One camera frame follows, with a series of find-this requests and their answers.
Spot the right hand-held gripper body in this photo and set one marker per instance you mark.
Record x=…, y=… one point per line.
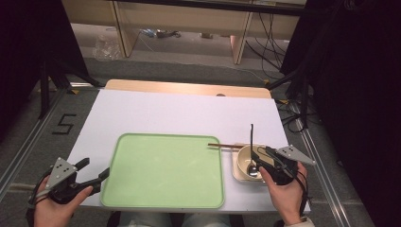
x=282, y=170

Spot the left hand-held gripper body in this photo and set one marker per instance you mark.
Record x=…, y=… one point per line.
x=60, y=171

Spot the metal spoon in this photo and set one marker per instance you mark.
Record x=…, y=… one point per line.
x=252, y=170

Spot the cream round bowl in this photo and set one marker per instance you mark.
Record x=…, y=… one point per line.
x=243, y=162

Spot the cream square plate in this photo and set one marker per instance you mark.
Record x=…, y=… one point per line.
x=235, y=171

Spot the brown wooden chopstick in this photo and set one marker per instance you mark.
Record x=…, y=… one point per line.
x=225, y=145
x=231, y=148

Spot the light green plastic tray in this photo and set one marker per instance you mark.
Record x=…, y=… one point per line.
x=164, y=171

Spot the person's right hand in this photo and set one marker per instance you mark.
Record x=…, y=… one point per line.
x=288, y=198

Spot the person's left hand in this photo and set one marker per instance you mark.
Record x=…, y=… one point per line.
x=52, y=214

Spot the black tape floor mark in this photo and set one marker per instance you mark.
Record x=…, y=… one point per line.
x=64, y=124

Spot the black metal stand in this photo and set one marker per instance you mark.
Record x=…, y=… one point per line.
x=303, y=94
x=44, y=91

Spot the person's right leg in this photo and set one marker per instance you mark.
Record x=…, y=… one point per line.
x=208, y=221

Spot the white table cover sheet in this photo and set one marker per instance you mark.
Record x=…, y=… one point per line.
x=176, y=113

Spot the black curtain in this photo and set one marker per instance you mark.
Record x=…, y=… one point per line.
x=356, y=94
x=28, y=47

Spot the clear plastic bag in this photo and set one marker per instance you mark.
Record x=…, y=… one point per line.
x=106, y=47

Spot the blue and black floor clutter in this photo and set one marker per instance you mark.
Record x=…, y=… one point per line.
x=160, y=33

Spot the aluminium floor rail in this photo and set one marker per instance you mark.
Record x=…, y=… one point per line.
x=28, y=145
x=321, y=170

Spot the light wooden desk frame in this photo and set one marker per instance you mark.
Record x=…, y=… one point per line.
x=183, y=17

